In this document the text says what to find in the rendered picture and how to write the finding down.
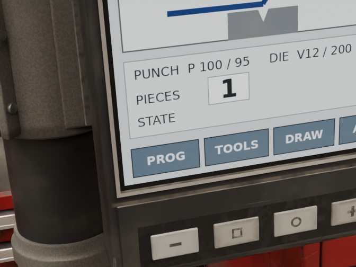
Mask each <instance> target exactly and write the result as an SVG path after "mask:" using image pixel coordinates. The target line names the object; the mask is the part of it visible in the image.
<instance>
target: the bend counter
mask: <svg viewBox="0 0 356 267"><path fill-rule="evenodd" d="M207 79H208V104H209V105H214V104H222V103H229V102H236V101H244V100H249V99H250V73H249V72H244V73H236V74H228V75H220V76H212V77H207Z"/></svg>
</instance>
